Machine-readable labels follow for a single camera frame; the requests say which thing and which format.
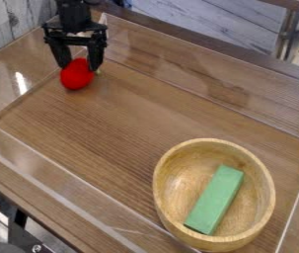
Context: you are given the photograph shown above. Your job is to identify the metal stand in background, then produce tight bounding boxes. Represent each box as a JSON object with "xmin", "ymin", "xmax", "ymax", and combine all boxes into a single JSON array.
[{"xmin": 261, "ymin": 0, "xmax": 299, "ymax": 61}]

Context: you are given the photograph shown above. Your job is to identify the black table leg bracket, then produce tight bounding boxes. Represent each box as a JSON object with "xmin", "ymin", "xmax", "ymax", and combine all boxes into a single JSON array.
[{"xmin": 8, "ymin": 210, "xmax": 54, "ymax": 253}]

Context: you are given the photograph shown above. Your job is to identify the red plush fruit green stem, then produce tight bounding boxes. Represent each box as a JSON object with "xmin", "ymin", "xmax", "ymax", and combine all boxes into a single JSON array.
[{"xmin": 59, "ymin": 57, "xmax": 100, "ymax": 90}]

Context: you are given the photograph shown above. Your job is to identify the clear acrylic tray walls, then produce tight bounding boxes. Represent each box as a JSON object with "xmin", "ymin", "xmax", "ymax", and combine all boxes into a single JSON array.
[{"xmin": 0, "ymin": 14, "xmax": 299, "ymax": 253}]

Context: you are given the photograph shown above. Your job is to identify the clear acrylic corner bracket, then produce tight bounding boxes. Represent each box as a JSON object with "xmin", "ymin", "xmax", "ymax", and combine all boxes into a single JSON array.
[{"xmin": 98, "ymin": 13, "xmax": 108, "ymax": 26}]

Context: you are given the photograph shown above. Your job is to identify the wooden bowl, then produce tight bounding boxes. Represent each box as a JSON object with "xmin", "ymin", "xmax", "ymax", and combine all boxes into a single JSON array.
[{"xmin": 152, "ymin": 138, "xmax": 275, "ymax": 252}]

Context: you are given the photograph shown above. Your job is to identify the green rectangular block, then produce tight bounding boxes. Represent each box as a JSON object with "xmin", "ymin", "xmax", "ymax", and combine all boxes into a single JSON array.
[{"xmin": 183, "ymin": 165, "xmax": 245, "ymax": 235}]

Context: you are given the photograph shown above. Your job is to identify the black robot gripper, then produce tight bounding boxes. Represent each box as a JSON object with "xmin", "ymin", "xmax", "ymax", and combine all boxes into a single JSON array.
[{"xmin": 43, "ymin": 0, "xmax": 107, "ymax": 71}]

